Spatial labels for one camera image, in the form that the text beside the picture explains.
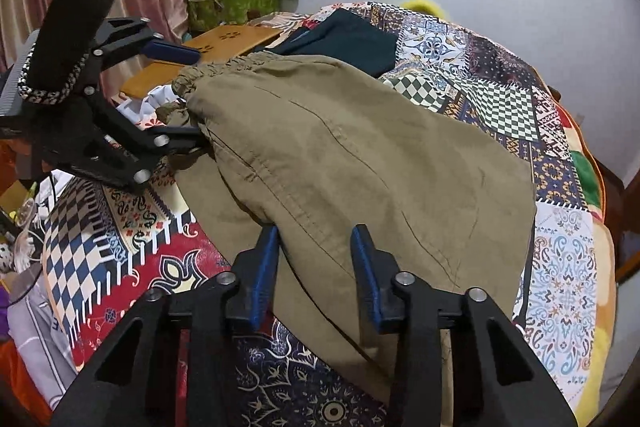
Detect wooden lap table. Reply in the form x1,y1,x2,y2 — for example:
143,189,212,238
121,25,282,98

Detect white cloth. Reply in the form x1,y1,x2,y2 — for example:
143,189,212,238
116,84,187,125

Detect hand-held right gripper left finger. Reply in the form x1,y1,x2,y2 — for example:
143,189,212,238
50,224,281,427

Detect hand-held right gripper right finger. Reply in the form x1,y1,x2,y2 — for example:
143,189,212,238
350,224,581,427

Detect patchwork printed blanket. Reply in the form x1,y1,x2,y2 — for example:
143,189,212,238
42,1,618,427

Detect dark green folded garment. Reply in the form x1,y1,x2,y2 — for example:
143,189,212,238
267,9,398,75

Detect yellow plush toy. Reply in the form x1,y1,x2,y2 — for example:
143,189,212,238
403,0,447,18

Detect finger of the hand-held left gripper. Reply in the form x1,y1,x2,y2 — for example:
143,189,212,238
92,18,202,72
85,87,211,195

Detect olive green pants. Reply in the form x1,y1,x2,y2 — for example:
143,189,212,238
156,53,538,403

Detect green patterned storage box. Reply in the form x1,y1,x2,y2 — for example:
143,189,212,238
187,0,281,34

